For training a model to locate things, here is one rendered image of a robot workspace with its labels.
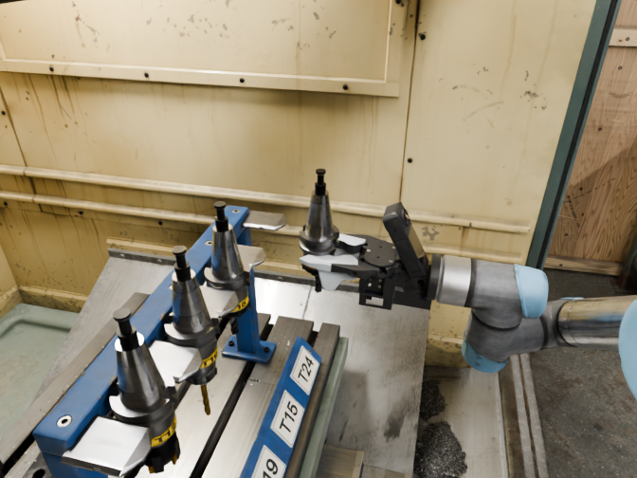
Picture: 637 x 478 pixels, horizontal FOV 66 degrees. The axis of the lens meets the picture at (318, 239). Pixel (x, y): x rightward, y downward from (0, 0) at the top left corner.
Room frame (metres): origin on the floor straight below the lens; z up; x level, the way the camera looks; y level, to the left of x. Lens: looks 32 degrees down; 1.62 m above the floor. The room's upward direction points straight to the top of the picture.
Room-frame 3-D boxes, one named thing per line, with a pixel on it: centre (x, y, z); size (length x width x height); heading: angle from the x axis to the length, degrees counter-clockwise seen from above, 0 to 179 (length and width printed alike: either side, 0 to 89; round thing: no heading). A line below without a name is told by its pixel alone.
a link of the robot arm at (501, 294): (0.59, -0.28, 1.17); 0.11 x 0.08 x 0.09; 76
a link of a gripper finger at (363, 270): (0.61, -0.06, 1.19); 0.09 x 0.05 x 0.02; 90
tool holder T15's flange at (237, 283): (0.55, 0.13, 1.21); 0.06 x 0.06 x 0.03
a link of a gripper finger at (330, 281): (0.62, -0.02, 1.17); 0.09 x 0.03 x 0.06; 90
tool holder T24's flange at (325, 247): (0.65, 0.00, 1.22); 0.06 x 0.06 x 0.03
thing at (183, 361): (0.39, 0.17, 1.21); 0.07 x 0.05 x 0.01; 76
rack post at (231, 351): (0.73, 0.14, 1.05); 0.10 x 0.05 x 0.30; 76
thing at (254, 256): (0.61, 0.11, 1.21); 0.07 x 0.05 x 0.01; 76
